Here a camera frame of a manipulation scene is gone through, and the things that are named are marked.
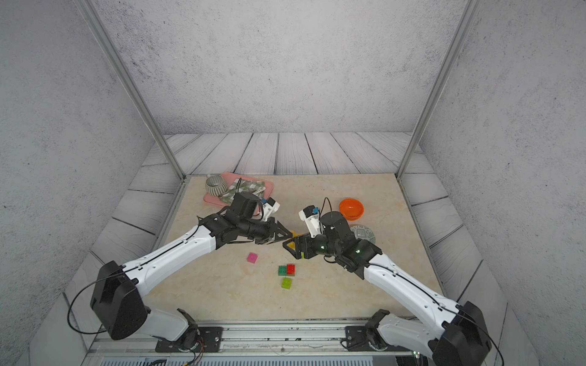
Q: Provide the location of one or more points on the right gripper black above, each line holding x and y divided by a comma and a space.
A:
300, 240

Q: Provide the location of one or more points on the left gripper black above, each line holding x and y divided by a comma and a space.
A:
272, 230

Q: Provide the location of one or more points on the light green small lego brick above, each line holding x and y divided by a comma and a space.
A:
286, 283

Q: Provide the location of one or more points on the pink small lego brick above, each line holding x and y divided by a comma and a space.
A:
252, 258

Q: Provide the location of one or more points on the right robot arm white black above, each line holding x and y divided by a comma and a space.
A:
445, 331

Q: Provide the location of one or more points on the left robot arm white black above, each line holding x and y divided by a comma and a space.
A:
117, 298

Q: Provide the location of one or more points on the green checkered cloth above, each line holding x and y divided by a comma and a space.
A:
241, 185

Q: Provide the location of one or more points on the orange plastic bowl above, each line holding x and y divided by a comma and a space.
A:
351, 208

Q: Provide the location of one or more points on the pink plastic tray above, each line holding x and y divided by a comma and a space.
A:
230, 178

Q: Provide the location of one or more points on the striped ceramic cup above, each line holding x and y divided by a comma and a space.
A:
216, 185

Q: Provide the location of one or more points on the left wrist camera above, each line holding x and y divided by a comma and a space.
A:
268, 208

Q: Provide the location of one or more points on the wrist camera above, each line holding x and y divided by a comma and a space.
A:
310, 215
268, 208

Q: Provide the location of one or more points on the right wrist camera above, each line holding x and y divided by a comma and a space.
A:
310, 215

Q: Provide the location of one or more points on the front aluminium rail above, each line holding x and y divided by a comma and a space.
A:
306, 342

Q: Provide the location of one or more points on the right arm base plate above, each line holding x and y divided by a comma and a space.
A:
357, 339

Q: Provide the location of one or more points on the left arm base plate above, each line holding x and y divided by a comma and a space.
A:
208, 339

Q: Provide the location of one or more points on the left aluminium frame post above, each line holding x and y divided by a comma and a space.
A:
103, 39

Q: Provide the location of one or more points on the aluminium frame post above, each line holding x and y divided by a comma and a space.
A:
449, 60
103, 39

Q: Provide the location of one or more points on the right aluminium frame post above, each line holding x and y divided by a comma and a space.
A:
449, 60

